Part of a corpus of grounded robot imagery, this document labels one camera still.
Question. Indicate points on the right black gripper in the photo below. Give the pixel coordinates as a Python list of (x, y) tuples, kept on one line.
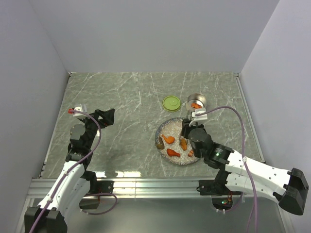
[(186, 128)]

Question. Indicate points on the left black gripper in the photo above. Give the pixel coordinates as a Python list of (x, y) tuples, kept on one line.
[(107, 117)]

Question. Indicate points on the orange fish toy food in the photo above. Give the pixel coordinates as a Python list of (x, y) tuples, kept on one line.
[(195, 106)]

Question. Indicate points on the orange fried nugget toy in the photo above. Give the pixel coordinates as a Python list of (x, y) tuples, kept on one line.
[(183, 144)]

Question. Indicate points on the striped bacon toy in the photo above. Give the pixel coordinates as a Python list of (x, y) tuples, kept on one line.
[(191, 153)]

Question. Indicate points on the orange drumstick toy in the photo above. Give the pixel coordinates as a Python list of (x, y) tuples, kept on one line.
[(172, 153)]

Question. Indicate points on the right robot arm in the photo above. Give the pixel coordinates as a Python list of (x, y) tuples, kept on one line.
[(240, 174)]

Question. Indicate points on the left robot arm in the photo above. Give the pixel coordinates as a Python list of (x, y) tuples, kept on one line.
[(52, 214)]

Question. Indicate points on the beige metal lunch container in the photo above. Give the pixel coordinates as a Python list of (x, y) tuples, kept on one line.
[(195, 101)]

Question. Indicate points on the green round lid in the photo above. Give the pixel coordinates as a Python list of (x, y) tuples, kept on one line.
[(171, 103)]

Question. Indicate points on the orange chicken wing toy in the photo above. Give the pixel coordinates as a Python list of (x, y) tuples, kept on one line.
[(168, 139)]

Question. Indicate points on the speckled ceramic plate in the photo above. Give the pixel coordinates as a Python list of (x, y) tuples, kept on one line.
[(172, 127)]

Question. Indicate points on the brown green food piece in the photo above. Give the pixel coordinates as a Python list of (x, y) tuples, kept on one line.
[(160, 145)]

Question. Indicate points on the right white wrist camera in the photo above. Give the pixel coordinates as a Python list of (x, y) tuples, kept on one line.
[(198, 117)]

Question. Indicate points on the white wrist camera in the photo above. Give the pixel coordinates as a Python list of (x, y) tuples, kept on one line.
[(198, 117), (78, 110)]

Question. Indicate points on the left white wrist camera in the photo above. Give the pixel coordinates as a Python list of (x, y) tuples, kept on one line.
[(78, 110)]

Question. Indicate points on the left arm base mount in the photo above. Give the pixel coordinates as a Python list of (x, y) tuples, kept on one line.
[(92, 202)]

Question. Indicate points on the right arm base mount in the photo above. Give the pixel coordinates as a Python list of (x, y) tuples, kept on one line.
[(223, 200)]

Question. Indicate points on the aluminium frame rail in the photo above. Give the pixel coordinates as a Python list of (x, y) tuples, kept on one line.
[(151, 188)]

